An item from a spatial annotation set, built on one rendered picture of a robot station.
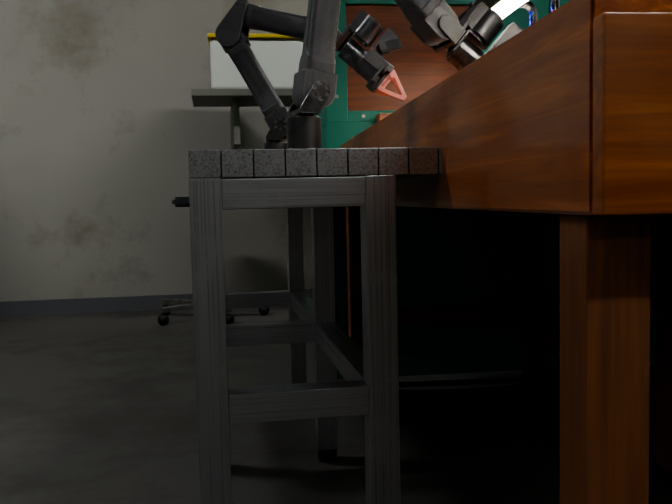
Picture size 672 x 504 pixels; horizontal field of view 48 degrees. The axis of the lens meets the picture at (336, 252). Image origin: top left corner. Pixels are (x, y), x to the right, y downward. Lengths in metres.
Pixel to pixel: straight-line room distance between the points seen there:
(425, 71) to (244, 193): 1.52
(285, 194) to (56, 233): 3.32
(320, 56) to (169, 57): 2.98
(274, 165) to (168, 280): 3.24
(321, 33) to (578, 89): 0.78
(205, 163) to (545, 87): 0.51
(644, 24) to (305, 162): 0.56
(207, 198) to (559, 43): 0.55
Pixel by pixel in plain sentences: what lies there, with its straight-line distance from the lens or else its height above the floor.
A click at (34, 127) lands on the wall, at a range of 4.36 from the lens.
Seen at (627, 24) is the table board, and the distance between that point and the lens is 0.65.
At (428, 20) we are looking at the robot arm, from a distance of 1.47.
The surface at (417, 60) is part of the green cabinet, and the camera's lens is 2.51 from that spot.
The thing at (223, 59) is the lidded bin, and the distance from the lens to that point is 3.66.
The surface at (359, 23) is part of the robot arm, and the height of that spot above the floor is 1.04.
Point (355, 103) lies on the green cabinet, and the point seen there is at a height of 0.90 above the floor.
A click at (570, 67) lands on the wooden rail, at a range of 0.69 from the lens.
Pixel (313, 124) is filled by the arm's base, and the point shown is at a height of 0.73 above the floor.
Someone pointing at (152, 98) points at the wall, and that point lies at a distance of 4.29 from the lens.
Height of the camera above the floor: 0.60
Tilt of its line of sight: 4 degrees down
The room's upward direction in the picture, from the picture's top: 1 degrees counter-clockwise
